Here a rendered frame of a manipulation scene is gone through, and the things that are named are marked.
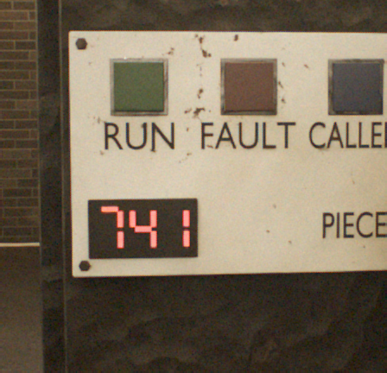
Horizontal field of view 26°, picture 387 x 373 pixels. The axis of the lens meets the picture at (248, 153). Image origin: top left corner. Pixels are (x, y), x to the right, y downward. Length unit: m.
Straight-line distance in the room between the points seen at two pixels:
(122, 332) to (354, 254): 0.19
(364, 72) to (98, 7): 0.20
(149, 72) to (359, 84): 0.15
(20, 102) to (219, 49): 6.07
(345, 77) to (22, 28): 6.11
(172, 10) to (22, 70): 6.04
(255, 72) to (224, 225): 0.12
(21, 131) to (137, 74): 6.07
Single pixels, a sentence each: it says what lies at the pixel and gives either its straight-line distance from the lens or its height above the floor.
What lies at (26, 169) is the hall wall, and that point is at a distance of 6.70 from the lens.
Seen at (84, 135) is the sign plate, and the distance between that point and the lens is 0.63.
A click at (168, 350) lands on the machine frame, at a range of 0.67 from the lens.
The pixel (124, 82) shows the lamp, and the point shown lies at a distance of 0.62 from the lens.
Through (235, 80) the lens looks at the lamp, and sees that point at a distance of 0.62.
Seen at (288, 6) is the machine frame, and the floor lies 1.26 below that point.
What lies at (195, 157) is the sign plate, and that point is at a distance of 0.62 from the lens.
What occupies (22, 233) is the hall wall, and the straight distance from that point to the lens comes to 6.77.
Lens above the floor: 1.20
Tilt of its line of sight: 4 degrees down
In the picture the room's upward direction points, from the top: straight up
